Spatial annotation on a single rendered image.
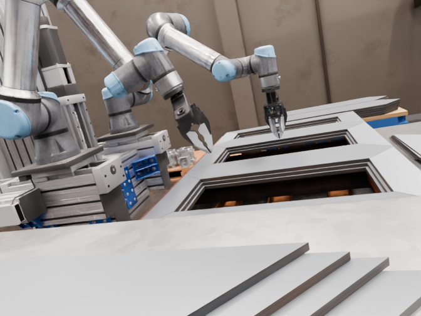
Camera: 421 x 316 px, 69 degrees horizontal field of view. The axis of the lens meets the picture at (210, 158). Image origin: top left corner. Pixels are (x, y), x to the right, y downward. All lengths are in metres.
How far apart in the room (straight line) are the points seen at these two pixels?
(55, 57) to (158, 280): 1.29
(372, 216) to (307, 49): 4.77
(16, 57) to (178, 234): 0.82
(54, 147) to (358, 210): 1.01
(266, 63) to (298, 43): 3.80
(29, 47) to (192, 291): 0.92
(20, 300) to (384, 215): 0.27
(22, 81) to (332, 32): 4.49
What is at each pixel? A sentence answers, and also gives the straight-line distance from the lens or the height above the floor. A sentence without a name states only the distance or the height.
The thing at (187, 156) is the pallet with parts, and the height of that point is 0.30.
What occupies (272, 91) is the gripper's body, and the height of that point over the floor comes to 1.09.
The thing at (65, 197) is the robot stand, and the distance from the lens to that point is 1.18.
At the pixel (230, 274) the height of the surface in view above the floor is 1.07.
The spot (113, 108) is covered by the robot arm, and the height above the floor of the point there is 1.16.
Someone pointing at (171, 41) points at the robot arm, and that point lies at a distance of 1.28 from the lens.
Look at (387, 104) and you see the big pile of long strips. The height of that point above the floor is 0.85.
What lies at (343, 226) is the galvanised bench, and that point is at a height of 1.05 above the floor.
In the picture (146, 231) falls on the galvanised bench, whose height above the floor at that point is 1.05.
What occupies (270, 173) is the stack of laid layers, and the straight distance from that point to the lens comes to 1.07.
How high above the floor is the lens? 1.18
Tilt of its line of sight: 14 degrees down
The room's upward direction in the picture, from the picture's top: 13 degrees counter-clockwise
